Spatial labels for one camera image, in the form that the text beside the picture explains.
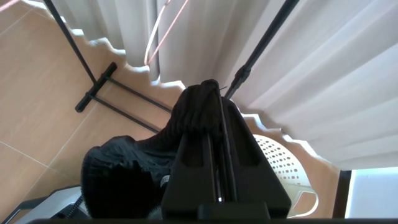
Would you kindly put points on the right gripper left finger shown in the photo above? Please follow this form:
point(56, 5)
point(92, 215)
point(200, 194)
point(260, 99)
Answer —
point(192, 180)

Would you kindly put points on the black clothes rack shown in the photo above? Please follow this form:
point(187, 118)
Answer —
point(96, 87)

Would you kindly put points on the black knitted garment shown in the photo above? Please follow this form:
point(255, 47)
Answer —
point(124, 174)

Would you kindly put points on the white laundry basket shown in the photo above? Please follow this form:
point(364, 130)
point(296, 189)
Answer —
point(286, 161)

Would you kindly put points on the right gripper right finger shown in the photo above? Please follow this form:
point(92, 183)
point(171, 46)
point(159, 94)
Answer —
point(248, 186)

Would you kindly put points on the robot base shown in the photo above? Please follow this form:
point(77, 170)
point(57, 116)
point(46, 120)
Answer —
point(46, 205)

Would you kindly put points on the beige curtain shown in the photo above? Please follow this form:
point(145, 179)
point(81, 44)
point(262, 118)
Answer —
point(311, 62)

